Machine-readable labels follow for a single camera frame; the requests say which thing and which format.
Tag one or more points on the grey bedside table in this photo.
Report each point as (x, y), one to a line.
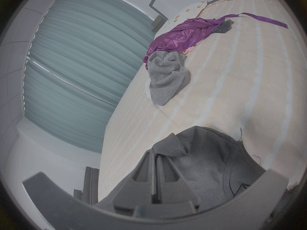
(158, 23)

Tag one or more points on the black chest of drawers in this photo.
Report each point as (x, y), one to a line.
(91, 183)

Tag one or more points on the purple satin garment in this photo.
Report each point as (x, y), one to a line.
(177, 36)

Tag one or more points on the bed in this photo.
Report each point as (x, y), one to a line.
(227, 80)

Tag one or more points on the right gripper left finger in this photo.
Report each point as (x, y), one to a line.
(127, 198)

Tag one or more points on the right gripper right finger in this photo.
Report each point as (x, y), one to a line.
(184, 198)

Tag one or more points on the black T-shirt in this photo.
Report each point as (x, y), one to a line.
(203, 166)

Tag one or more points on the blue-green curtain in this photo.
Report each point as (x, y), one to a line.
(67, 104)
(91, 32)

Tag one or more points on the white printed pillow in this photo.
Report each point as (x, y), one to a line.
(187, 13)

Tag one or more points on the pink garment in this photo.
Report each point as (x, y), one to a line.
(189, 50)

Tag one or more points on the black dressing table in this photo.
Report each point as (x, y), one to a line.
(78, 193)

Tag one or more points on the grey garment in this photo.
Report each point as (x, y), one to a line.
(165, 80)

